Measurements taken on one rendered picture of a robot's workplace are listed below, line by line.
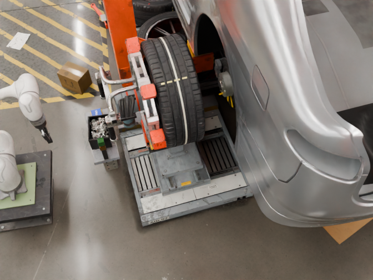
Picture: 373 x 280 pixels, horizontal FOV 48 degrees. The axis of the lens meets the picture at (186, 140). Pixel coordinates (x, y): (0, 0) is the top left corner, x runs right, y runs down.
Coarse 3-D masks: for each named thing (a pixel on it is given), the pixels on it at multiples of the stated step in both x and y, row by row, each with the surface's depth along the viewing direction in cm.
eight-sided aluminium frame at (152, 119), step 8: (128, 56) 256; (136, 56) 238; (136, 64) 235; (136, 72) 231; (144, 72) 231; (144, 80) 228; (144, 104) 230; (152, 104) 230; (144, 112) 280; (144, 120) 275; (152, 120) 232; (152, 128) 272
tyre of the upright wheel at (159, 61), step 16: (144, 48) 237; (160, 48) 233; (176, 48) 233; (160, 64) 228; (176, 64) 228; (192, 64) 228; (160, 80) 225; (176, 80) 226; (192, 80) 227; (160, 96) 225; (176, 96) 227; (192, 96) 229; (176, 112) 229; (192, 112) 231; (176, 128) 234; (192, 128) 238; (176, 144) 252
